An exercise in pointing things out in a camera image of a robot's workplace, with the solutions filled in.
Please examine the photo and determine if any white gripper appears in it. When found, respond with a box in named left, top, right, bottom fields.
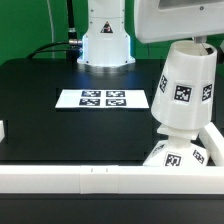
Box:
left=134, top=0, right=224, bottom=64

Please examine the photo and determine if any white lamp shade cone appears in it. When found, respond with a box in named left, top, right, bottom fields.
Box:
left=151, top=40, right=217, bottom=130

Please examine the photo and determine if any white lamp base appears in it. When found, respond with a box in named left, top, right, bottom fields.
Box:
left=143, top=124, right=210, bottom=167

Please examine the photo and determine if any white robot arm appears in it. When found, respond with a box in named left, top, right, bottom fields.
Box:
left=78, top=0, right=224, bottom=72

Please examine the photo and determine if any white marker sheet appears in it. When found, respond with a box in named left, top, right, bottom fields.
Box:
left=55, top=89, right=149, bottom=109

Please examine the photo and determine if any white right wall rail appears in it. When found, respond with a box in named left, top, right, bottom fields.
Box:
left=199, top=122, right=224, bottom=167

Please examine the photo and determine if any white wall rail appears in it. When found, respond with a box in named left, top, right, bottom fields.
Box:
left=199, top=122, right=224, bottom=167
left=0, top=165, right=224, bottom=194

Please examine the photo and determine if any black vertical cable connector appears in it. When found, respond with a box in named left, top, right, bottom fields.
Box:
left=66, top=0, right=79, bottom=62

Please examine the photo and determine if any white thin cable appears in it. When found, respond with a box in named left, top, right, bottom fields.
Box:
left=46, top=0, right=57, bottom=60

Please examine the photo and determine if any black cable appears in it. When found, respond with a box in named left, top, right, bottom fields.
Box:
left=27, top=40, right=84, bottom=60

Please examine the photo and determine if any white front wall rail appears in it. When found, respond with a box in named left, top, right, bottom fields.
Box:
left=0, top=165, right=224, bottom=194

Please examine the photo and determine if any white left wall block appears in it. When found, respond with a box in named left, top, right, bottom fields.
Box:
left=0, top=120, right=5, bottom=143

